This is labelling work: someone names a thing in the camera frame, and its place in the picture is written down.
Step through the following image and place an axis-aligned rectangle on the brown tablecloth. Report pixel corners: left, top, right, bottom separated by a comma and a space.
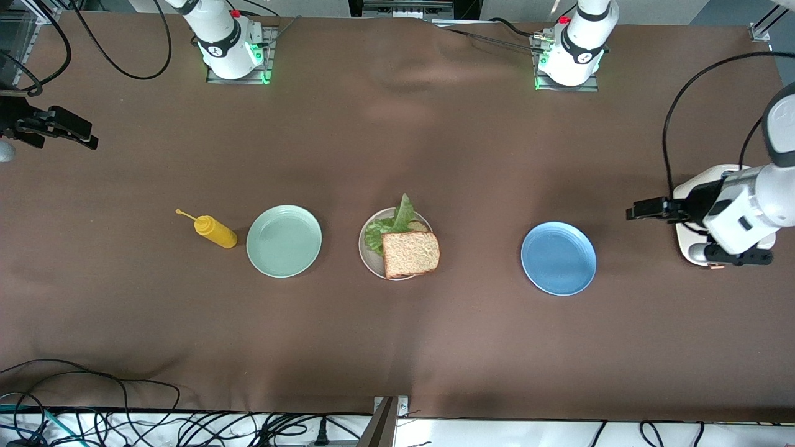
0, 11, 795, 423

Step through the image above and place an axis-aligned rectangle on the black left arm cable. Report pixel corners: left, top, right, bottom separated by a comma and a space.
661, 51, 795, 202

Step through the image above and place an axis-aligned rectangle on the aluminium frame rail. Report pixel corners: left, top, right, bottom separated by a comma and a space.
0, 0, 63, 100
748, 0, 795, 44

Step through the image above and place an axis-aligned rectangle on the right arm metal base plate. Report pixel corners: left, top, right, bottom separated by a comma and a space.
206, 26, 275, 85

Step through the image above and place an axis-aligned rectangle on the aluminium frame post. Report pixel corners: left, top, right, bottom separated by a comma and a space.
360, 396, 411, 447

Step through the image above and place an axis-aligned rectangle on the thin black base cable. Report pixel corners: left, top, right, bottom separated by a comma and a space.
435, 17, 547, 50

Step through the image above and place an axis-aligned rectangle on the black loose cable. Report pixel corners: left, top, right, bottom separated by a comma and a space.
0, 359, 182, 429

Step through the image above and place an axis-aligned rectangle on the blue plate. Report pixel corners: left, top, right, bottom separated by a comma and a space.
520, 222, 597, 296

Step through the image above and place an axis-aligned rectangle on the yellow squeeze bottle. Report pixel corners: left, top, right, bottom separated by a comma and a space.
175, 209, 239, 250

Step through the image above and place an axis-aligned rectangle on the white toaster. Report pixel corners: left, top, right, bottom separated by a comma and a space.
674, 164, 777, 271

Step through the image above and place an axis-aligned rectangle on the beige plate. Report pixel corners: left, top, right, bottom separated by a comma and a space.
358, 207, 435, 281

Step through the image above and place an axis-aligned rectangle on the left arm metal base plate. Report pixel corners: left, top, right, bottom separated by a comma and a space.
533, 34, 600, 93

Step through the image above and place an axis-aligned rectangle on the black box device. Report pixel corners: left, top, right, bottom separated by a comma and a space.
348, 0, 484, 20

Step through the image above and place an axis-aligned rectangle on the green lettuce leaf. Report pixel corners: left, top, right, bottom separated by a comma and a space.
364, 192, 417, 255

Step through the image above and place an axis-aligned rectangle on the green plate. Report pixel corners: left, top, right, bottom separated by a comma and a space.
246, 205, 323, 278

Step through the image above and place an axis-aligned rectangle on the teal cable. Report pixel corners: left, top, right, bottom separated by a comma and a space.
0, 404, 63, 445

